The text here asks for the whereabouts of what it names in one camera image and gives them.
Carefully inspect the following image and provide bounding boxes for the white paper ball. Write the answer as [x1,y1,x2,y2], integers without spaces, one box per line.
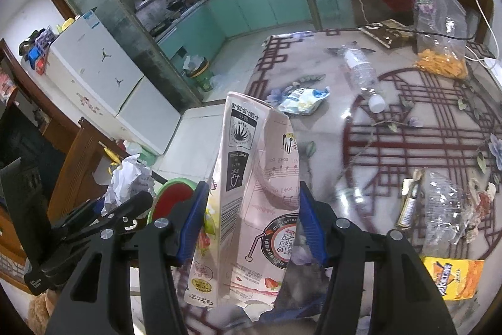
[101,154,156,217]

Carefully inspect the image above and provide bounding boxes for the pink milk carton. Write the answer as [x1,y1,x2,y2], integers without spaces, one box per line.
[184,92,300,312]

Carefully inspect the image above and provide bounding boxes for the green kitchen trash bin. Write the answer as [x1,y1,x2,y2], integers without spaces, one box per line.
[183,55,214,92]

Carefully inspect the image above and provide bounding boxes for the green kitchen cabinets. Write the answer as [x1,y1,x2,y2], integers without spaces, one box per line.
[157,0,312,59]

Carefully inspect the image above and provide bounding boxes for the orange yellow snack packet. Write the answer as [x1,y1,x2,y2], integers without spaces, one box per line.
[421,256,484,301]

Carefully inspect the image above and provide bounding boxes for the clear crumpled plastic wrapper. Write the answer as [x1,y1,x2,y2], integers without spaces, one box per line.
[422,169,473,257]

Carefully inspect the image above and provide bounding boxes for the blue plastic wrapper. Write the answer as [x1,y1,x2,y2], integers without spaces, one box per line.
[259,304,321,323]

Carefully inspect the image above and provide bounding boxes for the red bin with green rim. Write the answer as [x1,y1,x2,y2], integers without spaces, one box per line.
[147,178,196,223]

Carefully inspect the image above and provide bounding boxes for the white refrigerator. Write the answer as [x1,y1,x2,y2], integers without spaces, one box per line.
[45,11,180,156]

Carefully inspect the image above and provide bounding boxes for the blue white snack wrapper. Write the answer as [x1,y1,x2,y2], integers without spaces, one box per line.
[278,87,330,116]

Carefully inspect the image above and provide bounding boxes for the clear empty plastic bottle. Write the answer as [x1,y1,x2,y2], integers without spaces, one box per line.
[342,45,387,114]

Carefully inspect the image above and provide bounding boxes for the brown patterned flat box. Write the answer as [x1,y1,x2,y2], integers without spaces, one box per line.
[358,19,414,49]

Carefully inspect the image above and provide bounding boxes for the clear bag of orange snacks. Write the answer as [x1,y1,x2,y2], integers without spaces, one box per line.
[416,0,468,80]

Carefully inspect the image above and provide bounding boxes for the purple label water bottle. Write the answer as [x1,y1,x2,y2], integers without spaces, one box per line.
[412,0,435,42]

